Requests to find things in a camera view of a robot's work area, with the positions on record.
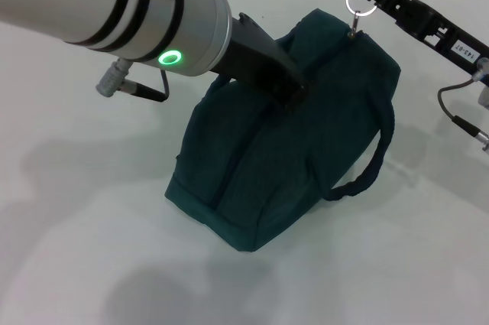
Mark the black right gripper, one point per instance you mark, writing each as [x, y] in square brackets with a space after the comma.
[451, 42]

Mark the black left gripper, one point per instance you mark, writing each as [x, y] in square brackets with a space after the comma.
[263, 69]

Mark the dark teal insulated lunch bag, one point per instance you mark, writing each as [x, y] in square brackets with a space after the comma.
[305, 149]

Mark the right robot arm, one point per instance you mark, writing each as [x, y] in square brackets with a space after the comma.
[485, 97]

